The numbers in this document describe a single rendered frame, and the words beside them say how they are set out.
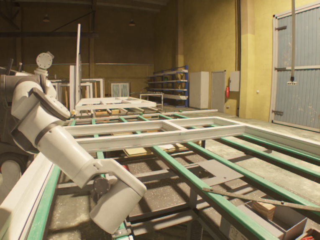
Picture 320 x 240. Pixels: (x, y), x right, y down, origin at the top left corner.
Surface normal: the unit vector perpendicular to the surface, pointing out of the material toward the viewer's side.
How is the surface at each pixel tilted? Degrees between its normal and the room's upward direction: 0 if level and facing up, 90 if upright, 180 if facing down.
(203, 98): 90
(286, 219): 90
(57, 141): 53
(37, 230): 0
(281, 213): 90
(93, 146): 90
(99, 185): 64
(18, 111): 105
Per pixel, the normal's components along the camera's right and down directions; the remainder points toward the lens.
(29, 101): 0.61, 0.38
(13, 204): 0.00, -0.98
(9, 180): 0.35, 0.16
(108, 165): 0.28, -0.33
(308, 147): -0.94, 0.06
